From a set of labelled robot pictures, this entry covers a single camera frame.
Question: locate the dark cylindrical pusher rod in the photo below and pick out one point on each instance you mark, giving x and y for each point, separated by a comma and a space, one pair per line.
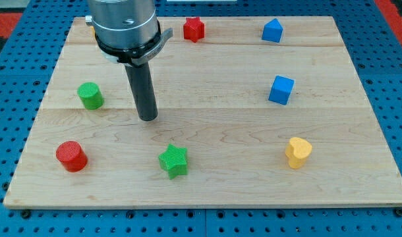
142, 89

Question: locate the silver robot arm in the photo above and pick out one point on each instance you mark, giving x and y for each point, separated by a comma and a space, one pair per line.
129, 32

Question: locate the yellow hexagon block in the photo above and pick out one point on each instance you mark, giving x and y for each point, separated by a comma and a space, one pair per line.
92, 31

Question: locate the red star block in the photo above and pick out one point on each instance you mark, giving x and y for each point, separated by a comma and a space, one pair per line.
194, 29

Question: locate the green star block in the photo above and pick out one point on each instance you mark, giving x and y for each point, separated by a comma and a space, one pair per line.
174, 161

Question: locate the green cylinder block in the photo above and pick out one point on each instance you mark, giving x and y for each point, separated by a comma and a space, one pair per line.
90, 95

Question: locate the red cylinder block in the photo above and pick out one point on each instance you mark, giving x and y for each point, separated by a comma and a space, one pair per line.
71, 155

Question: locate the wooden board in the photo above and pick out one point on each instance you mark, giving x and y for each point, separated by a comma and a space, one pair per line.
212, 99

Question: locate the blue pentagon block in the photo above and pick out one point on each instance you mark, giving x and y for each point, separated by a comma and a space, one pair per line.
272, 31

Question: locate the blue cube block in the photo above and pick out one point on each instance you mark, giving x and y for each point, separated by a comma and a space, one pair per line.
281, 90

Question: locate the yellow heart block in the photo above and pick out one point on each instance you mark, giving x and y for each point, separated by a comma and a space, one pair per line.
298, 151

